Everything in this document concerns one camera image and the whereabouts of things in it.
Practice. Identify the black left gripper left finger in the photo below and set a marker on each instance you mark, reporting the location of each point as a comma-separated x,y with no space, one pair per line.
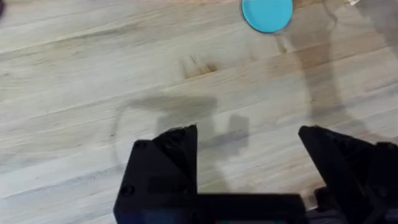
161,174

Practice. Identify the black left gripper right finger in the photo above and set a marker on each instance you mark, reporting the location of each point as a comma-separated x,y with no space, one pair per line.
360,174

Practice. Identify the teal plate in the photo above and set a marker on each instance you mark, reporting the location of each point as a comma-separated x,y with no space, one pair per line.
267,14

